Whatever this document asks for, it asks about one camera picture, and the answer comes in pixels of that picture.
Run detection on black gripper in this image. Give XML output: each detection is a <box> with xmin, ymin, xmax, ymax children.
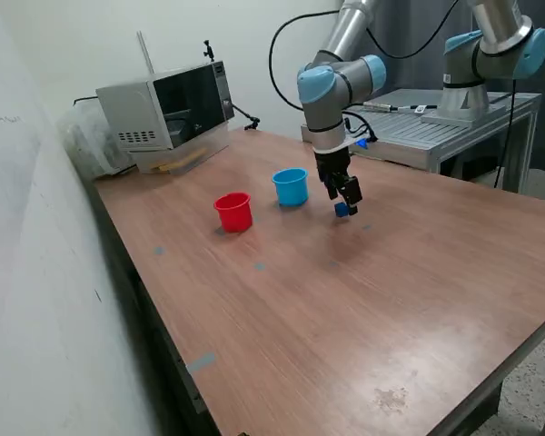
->
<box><xmin>312</xmin><ymin>145</ymin><xmax>363</xmax><ymax>217</ymax></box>

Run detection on blue plastic cup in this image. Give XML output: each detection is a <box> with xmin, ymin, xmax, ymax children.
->
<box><xmin>271</xmin><ymin>167</ymin><xmax>310</xmax><ymax>208</ymax></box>

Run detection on red plastic cup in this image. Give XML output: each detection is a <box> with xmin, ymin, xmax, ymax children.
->
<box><xmin>213</xmin><ymin>192</ymin><xmax>254</xmax><ymax>234</ymax></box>

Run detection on metal robot mounting plate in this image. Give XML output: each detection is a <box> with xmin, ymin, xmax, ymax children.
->
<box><xmin>421</xmin><ymin>102</ymin><xmax>505</xmax><ymax>128</ymax></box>

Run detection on light wooden sticks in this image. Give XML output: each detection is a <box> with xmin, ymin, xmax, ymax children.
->
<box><xmin>150</xmin><ymin>148</ymin><xmax>209</xmax><ymax>173</ymax></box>

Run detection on long blue-grey tape strip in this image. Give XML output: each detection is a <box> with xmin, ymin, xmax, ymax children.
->
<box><xmin>185</xmin><ymin>352</ymin><xmax>218</xmax><ymax>374</ymax></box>

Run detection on silver microwave oven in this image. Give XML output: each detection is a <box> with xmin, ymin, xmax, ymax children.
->
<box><xmin>94</xmin><ymin>61</ymin><xmax>235</xmax><ymax>154</ymax></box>

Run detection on white thin rod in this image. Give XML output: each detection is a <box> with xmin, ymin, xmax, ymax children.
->
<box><xmin>136</xmin><ymin>30</ymin><xmax>156</xmax><ymax>76</ymax></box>

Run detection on crumpled clear plastic bag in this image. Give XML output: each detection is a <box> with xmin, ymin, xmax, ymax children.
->
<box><xmin>56</xmin><ymin>102</ymin><xmax>135</xmax><ymax>181</ymax></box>

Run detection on wrist camera with white bracket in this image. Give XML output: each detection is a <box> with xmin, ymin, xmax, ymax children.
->
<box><xmin>344</xmin><ymin>129</ymin><xmax>379</xmax><ymax>151</ymax></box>

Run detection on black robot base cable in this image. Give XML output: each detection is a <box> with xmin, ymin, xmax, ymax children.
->
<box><xmin>362</xmin><ymin>102</ymin><xmax>440</xmax><ymax>114</ymax></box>

